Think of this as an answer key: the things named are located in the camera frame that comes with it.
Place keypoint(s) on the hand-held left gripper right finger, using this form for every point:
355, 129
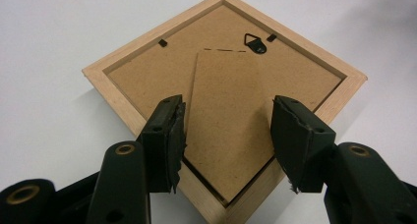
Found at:
301, 145

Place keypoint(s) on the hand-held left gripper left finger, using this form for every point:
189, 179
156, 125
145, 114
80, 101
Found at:
164, 145

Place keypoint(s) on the wooden picture frame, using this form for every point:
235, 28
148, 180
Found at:
226, 119

